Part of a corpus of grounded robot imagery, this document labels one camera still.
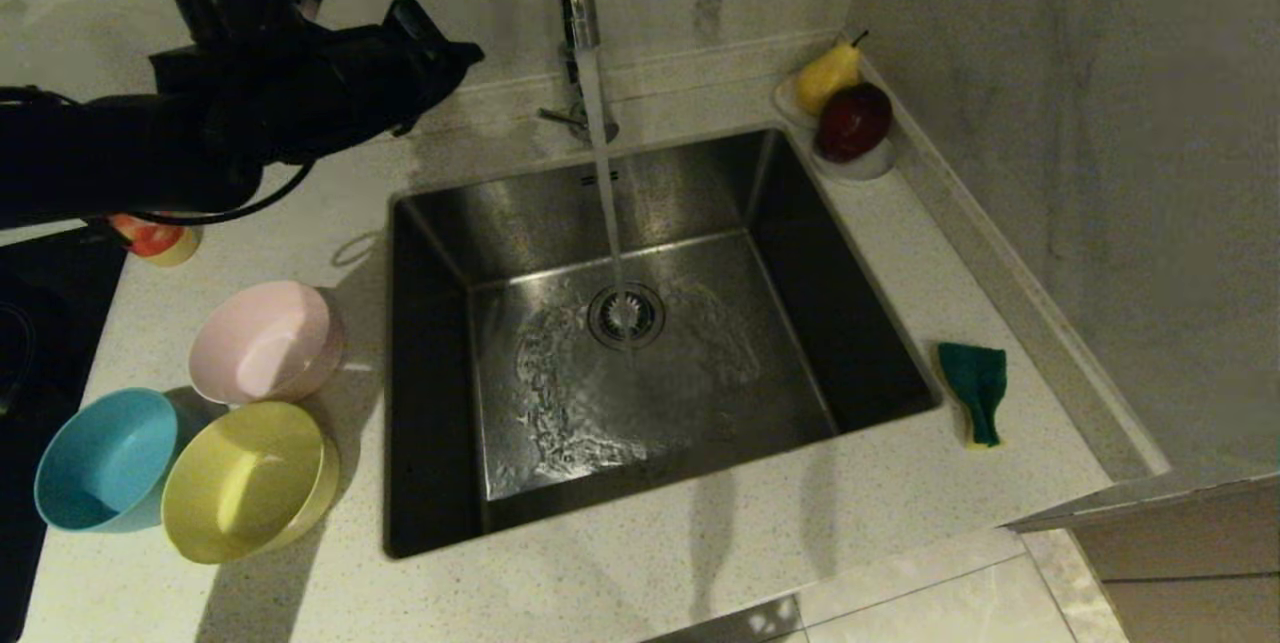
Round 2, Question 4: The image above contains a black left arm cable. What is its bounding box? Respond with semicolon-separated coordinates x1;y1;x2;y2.
130;159;317;226

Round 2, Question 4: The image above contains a black induction cooktop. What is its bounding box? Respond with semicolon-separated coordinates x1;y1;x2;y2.
0;223;129;643

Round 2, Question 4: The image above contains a pink plastic bowl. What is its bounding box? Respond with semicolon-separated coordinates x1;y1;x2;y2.
188;281;345;406

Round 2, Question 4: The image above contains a yellow pear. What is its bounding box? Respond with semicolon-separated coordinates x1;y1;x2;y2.
795;31;869;117

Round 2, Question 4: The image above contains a yellow dish soap bottle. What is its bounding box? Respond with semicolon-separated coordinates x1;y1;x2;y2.
108;212;203;268

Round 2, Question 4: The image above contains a round metal drain strainer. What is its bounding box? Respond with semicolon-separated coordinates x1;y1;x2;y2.
588;283;667;352

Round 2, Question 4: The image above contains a yellow plastic bowl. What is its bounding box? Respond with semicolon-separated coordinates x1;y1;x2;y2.
162;401;341;565

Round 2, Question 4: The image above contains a blue plastic bowl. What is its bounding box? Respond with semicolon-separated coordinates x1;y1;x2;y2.
34;388;181;534

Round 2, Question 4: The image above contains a stainless steel sink basin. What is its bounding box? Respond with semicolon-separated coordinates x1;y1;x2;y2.
383;126;943;560

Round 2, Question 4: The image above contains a dark red apple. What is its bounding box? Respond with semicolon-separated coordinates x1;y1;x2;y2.
815;82;894;164

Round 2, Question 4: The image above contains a yellow green sponge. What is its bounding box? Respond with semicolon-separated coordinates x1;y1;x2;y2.
936;341;1008;449

